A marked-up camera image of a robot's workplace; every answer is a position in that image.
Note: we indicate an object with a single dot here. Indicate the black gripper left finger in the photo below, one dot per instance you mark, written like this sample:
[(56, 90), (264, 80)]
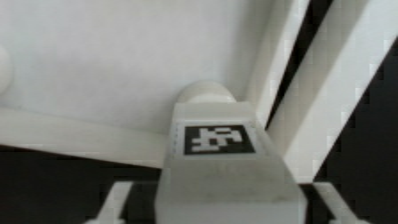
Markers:
[(111, 211)]

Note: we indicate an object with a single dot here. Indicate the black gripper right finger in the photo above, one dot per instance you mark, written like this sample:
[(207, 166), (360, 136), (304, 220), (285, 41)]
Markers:
[(344, 214)]

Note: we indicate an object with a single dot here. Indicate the white square table top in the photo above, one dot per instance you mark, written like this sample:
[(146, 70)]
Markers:
[(100, 57)]

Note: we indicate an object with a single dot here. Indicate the white U-shaped obstacle fence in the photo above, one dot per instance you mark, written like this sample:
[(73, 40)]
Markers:
[(347, 51)]

